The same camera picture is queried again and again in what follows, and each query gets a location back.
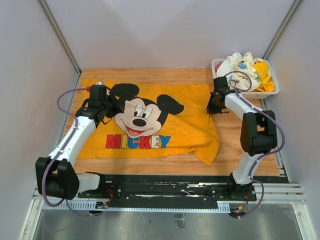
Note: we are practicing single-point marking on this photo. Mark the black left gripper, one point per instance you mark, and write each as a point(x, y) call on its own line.
point(110, 106)

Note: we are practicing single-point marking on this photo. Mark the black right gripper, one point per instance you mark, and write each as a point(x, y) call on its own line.
point(213, 104)

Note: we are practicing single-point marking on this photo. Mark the yellow pillowcase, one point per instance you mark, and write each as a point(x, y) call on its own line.
point(158, 120)

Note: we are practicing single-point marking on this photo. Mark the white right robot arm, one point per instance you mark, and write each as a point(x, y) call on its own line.
point(258, 136)

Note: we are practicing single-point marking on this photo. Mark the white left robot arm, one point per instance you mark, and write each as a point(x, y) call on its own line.
point(55, 174)

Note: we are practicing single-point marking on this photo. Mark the white crumpled cloth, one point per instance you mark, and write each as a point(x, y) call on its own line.
point(240, 72)

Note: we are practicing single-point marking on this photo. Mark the white plastic basket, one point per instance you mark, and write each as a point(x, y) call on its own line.
point(252, 94)

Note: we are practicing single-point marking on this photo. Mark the yellow cloth in basket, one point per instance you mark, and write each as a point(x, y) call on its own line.
point(264, 75)

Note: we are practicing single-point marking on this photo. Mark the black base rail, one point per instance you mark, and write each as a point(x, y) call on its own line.
point(120, 186)

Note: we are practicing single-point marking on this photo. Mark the white cable duct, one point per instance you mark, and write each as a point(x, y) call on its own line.
point(153, 204)

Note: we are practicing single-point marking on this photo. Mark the aluminium frame post left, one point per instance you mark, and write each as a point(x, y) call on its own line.
point(59, 34)

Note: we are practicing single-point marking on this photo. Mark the aluminium frame post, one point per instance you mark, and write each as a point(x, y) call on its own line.
point(293, 9)
point(59, 34)

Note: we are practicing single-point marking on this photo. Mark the aluminium frame post right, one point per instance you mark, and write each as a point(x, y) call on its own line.
point(293, 9)

